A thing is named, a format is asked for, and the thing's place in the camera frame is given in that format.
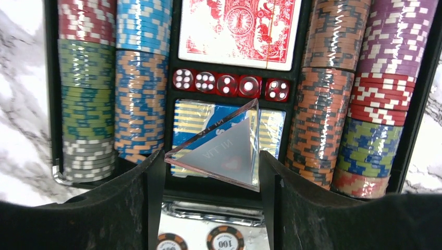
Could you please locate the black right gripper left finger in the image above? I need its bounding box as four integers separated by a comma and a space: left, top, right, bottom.
1, 151, 165, 249

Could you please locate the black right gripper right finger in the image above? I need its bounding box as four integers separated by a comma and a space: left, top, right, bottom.
259, 151, 441, 249

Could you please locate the clear triangular all-in button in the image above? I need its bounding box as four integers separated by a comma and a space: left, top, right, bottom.
165, 99, 260, 192

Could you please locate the blue playing card deck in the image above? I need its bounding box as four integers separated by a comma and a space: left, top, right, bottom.
172, 99, 286, 158

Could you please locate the red playing card deck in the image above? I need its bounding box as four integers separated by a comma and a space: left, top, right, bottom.
178, 0, 301, 71

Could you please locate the loose brown poker chip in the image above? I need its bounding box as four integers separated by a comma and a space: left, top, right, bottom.
206, 226, 245, 250
156, 233, 188, 250

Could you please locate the orange blue chip stack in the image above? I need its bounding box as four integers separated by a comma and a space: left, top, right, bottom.
114, 49, 168, 164

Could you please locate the black aluminium poker case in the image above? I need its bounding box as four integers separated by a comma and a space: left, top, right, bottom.
43, 0, 442, 227

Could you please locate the red dice row in case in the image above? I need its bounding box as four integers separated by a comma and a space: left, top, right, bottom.
172, 68, 290, 102

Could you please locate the green chip stack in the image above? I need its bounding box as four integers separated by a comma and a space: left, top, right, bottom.
58, 39, 116, 182

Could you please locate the brown orange chip stack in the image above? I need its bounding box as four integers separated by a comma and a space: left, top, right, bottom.
285, 1, 371, 189

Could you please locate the light blue chip stack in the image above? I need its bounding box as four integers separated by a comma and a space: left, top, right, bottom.
116, 0, 173, 57

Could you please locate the red white chip stack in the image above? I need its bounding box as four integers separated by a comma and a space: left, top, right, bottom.
57, 0, 117, 46

